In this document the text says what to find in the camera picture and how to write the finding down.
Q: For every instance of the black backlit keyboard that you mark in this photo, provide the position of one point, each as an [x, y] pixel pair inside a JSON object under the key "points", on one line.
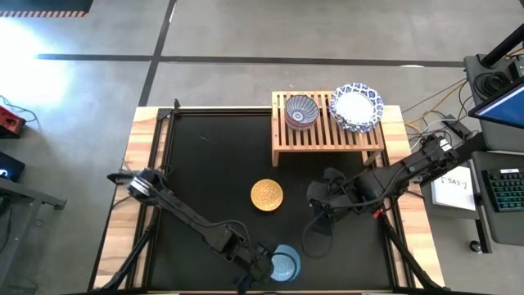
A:
{"points": [[507, 190]]}

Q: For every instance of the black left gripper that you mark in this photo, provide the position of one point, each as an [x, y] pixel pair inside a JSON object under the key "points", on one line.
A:
{"points": [[258, 268]]}

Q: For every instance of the orange patterned bowl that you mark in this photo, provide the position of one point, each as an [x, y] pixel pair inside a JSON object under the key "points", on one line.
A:
{"points": [[266, 195]]}

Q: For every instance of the white bowl blue-grey pattern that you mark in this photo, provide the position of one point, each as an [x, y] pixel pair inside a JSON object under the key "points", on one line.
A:
{"points": [[301, 128]]}

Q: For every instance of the hazard striped black mat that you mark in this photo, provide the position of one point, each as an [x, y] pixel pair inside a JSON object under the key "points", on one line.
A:
{"points": [[45, 6]]}

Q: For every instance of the grey computer desk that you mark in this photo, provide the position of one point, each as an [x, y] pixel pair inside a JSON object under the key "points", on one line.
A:
{"points": [[503, 229]]}

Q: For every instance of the black power strip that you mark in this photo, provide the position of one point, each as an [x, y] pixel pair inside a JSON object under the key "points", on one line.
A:
{"points": [[456, 128]]}

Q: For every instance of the desk monitor with blue screen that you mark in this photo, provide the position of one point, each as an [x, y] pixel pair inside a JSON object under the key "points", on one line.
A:
{"points": [[507, 108]]}

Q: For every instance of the dark device with light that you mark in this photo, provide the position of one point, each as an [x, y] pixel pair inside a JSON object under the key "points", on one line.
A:
{"points": [[10, 167]]}

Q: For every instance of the black caster wheel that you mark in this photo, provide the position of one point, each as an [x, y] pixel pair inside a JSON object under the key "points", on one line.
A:
{"points": [[476, 246]]}

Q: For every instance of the red zigzag patterned bowl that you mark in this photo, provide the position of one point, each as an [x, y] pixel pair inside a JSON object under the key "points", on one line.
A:
{"points": [[301, 110]]}

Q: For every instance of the black slanted pole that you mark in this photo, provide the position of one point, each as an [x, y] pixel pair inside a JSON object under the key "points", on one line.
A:
{"points": [[503, 47]]}

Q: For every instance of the white paper sign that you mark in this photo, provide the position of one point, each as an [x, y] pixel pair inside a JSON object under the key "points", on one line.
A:
{"points": [[452, 188]]}

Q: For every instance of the red box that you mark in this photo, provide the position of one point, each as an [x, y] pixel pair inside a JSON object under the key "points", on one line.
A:
{"points": [[11, 121]]}

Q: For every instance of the wooden slatted shelf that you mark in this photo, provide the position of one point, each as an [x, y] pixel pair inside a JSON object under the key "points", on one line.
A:
{"points": [[323, 141]]}

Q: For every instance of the blue patterned bowl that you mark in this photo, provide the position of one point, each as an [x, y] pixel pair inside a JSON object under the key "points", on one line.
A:
{"points": [[288, 264]]}

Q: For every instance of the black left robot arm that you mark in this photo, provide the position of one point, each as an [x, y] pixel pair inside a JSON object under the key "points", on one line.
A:
{"points": [[184, 213]]}

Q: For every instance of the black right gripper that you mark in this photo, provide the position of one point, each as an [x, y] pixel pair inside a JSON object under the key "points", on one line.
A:
{"points": [[350, 196]]}

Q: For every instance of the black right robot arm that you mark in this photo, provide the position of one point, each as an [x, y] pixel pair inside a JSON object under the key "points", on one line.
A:
{"points": [[393, 174]]}

